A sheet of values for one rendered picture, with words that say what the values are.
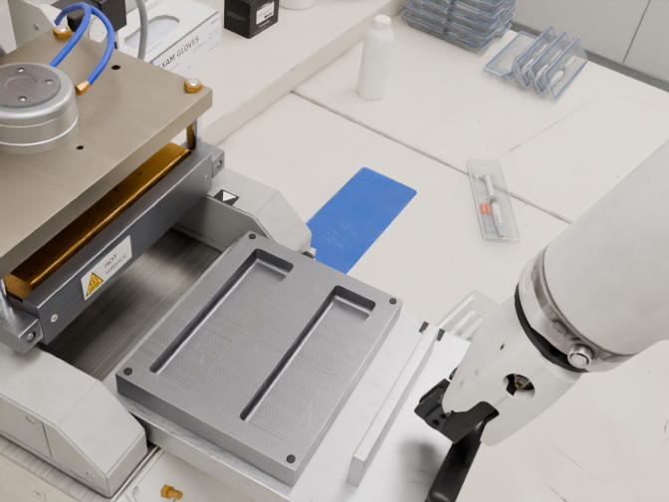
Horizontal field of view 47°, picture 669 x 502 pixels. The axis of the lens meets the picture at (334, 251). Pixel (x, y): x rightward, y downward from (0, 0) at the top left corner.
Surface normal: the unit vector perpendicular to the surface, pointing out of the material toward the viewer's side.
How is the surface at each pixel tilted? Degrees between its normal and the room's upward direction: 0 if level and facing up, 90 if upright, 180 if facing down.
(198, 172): 90
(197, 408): 0
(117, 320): 0
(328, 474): 0
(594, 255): 77
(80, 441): 41
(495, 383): 81
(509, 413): 88
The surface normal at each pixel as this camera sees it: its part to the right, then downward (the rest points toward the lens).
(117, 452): 0.66, -0.28
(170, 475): 0.85, 0.06
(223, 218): -0.46, 0.58
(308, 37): 0.11, -0.70
